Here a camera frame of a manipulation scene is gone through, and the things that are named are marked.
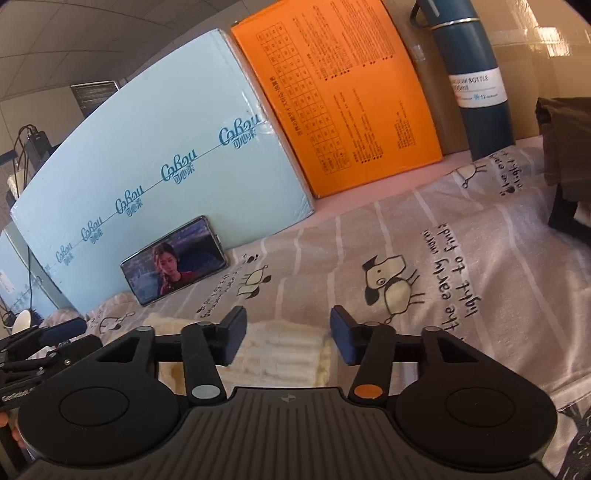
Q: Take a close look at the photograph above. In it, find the dark blue vacuum bottle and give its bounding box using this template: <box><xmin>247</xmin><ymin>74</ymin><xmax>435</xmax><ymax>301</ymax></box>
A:
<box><xmin>412</xmin><ymin>0</ymin><xmax>516</xmax><ymax>162</ymax></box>

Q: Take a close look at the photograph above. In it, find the large taped cardboard box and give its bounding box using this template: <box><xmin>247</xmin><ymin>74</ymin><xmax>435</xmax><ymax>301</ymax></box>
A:
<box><xmin>475</xmin><ymin>0</ymin><xmax>591</xmax><ymax>140</ymax></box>

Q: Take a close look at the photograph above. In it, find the white round object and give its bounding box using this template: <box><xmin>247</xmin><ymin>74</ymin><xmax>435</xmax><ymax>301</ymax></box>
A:
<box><xmin>11</xmin><ymin>309</ymin><xmax>33</xmax><ymax>336</ymax></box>

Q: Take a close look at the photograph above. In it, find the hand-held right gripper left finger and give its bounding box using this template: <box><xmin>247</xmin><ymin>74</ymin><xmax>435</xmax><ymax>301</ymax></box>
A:
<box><xmin>95</xmin><ymin>305</ymin><xmax>248</xmax><ymax>400</ymax></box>

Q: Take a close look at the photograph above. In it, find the smartphone with lit screen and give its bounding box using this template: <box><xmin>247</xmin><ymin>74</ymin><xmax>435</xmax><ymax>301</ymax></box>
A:
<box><xmin>120</xmin><ymin>215</ymin><xmax>229</xmax><ymax>306</ymax></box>

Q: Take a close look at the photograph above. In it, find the ceiling air vent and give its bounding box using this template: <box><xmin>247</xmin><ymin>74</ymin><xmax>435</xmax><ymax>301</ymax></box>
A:
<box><xmin>70</xmin><ymin>79</ymin><xmax>122</xmax><ymax>116</ymax></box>

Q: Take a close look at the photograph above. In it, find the black stand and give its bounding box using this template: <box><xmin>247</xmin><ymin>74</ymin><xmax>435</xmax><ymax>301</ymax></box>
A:
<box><xmin>547</xmin><ymin>181</ymin><xmax>591</xmax><ymax>243</ymax></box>

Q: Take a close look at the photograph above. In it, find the printed striped bed sheet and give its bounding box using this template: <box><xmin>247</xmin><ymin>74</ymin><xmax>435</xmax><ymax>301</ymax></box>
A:
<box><xmin>84</xmin><ymin>137</ymin><xmax>591</xmax><ymax>480</ymax></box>

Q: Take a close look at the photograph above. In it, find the orange printed box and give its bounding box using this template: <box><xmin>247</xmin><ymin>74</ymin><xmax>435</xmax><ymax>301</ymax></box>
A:
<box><xmin>229</xmin><ymin>0</ymin><xmax>445</xmax><ymax>199</ymax></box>

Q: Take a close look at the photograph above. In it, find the dark brown cloth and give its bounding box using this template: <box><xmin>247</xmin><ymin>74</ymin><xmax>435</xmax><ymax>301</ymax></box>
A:
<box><xmin>534</xmin><ymin>96</ymin><xmax>591</xmax><ymax>186</ymax></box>

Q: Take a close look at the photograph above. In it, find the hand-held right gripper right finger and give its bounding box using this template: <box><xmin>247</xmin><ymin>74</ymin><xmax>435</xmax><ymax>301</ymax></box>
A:
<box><xmin>329</xmin><ymin>305</ymin><xmax>478</xmax><ymax>400</ymax></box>

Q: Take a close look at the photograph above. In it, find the cream towel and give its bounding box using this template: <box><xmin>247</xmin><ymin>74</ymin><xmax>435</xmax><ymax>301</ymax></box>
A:
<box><xmin>144</xmin><ymin>313</ymin><xmax>334</xmax><ymax>389</ymax></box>

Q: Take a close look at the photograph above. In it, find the large light blue carton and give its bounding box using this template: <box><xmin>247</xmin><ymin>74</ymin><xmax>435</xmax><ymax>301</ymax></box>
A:
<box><xmin>10</xmin><ymin>28</ymin><xmax>317</xmax><ymax>315</ymax></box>

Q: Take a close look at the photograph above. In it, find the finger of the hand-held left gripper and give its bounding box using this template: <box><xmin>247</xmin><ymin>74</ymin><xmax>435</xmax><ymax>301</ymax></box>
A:
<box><xmin>44</xmin><ymin>335</ymin><xmax>103</xmax><ymax>370</ymax></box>
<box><xmin>28</xmin><ymin>318</ymin><xmax>88</xmax><ymax>348</ymax></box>

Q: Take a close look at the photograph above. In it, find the small light blue carton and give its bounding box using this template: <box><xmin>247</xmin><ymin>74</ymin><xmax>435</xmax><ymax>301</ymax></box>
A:
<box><xmin>0</xmin><ymin>227</ymin><xmax>75</xmax><ymax>320</ymax></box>

